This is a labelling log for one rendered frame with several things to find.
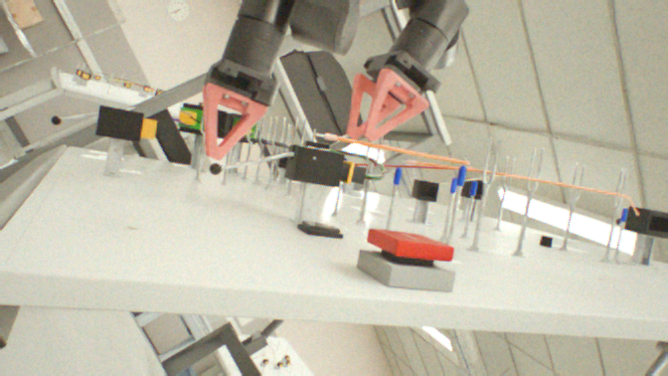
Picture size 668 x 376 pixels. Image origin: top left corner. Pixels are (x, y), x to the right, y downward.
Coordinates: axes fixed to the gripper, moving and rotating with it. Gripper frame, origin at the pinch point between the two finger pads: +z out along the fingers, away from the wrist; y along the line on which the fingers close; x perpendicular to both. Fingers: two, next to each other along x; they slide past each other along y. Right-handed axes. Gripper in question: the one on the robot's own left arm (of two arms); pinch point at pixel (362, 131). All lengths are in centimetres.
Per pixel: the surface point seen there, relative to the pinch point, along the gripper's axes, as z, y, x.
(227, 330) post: 47, 81, -28
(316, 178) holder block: 8.0, -2.4, 2.4
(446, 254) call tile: 9.2, -27.9, -0.8
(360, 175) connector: 4.7, -1.7, -2.2
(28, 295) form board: 24.0, -32.6, 22.1
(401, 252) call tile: 11.0, -28.1, 2.7
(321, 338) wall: 154, 819, -439
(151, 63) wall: -56, 748, 29
